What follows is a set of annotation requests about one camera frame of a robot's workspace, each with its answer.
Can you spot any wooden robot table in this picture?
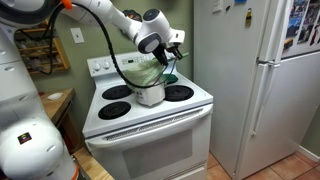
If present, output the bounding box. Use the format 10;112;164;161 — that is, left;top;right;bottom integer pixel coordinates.
72;146;114;180

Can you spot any white light switch plate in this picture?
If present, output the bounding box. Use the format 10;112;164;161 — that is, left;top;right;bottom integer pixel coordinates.
70;27;85;44

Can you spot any yellow and black fridge magnet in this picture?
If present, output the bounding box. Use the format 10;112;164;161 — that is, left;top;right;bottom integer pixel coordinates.
245;8;253;29

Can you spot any black coil burner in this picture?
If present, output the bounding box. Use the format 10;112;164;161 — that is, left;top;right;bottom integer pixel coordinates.
98;100;132;121
101;84;134;101
164;84;195;102

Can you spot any white bin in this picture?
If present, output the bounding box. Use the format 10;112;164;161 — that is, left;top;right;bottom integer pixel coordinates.
134;83;166;108

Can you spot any dark green round disc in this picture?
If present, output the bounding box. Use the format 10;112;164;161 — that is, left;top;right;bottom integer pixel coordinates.
165;73;179;85

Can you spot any wooden kitchen counter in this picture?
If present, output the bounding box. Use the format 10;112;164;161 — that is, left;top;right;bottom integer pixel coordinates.
38;87;84;154

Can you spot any orange cable clip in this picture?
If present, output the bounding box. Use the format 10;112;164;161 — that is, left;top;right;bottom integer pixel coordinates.
60;0;74;10

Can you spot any white electric stove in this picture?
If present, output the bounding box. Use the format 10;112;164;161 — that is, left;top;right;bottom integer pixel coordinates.
82;49;214;180

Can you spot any pale green bin liner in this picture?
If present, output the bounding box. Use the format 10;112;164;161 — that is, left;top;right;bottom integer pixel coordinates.
122;58;168;88

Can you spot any small white dish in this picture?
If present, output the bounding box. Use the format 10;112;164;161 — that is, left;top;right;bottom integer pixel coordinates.
46;92;64;101

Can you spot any wooden spice rack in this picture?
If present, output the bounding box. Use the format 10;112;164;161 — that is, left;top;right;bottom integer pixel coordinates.
14;19;71;75

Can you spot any fridge door photo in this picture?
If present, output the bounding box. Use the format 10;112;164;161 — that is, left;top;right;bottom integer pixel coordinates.
285;16;304;38
303;3;320;26
297;24;314;44
289;0;309;18

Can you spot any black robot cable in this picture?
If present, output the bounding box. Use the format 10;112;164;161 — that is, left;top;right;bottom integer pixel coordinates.
14;3;178;90

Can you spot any white paper fridge label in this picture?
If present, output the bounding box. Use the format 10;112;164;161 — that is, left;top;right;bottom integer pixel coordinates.
212;0;223;14

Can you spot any white refrigerator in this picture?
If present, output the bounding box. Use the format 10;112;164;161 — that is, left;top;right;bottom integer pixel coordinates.
193;0;320;180

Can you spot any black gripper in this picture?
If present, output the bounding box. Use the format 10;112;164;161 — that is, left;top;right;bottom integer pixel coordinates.
152;42;184;67

